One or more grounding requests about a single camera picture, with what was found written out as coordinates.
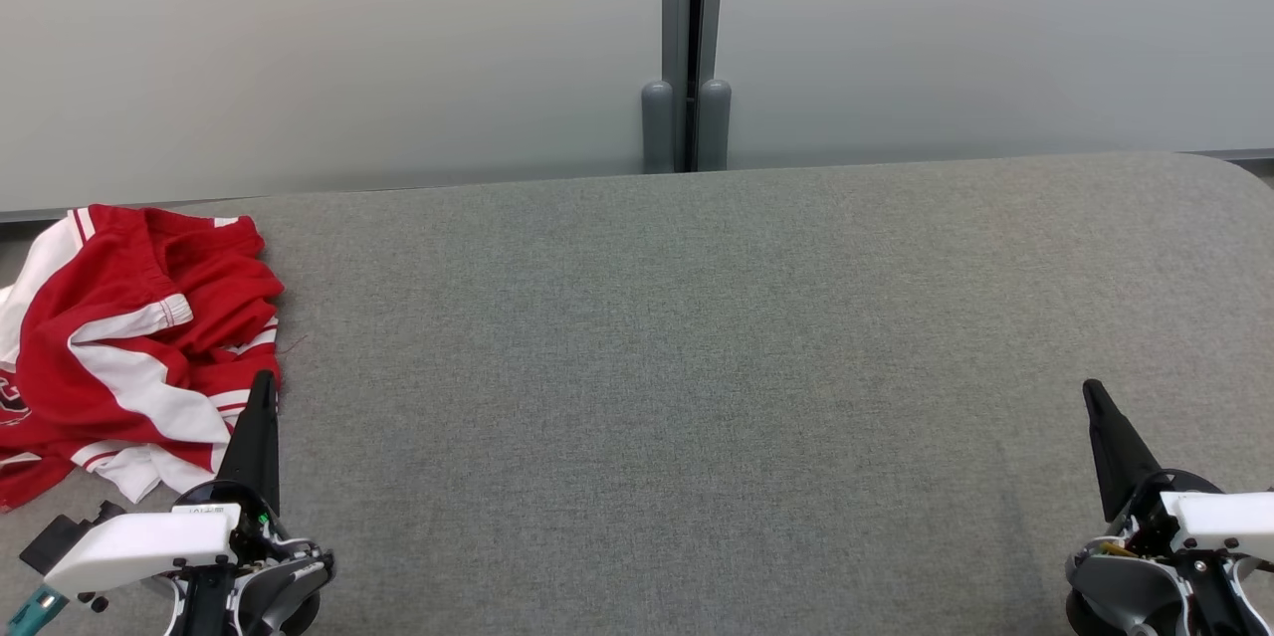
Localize grey metal partition post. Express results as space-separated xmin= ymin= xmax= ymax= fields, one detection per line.
xmin=661 ymin=0 xmax=729 ymax=174

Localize red white Bulls jersey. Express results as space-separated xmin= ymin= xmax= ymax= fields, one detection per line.
xmin=0 ymin=205 xmax=285 ymax=514

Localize teal left camera connector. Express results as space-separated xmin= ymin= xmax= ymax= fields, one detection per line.
xmin=3 ymin=584 xmax=69 ymax=635

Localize grey cylindrical post bumper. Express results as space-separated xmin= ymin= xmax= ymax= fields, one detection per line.
xmin=641 ymin=80 xmax=677 ymax=175
xmin=696 ymin=78 xmax=734 ymax=172

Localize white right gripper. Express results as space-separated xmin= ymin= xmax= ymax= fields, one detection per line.
xmin=1083 ymin=379 xmax=1274 ymax=562

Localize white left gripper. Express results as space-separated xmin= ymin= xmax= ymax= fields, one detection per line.
xmin=45 ymin=370 xmax=300 ymax=599

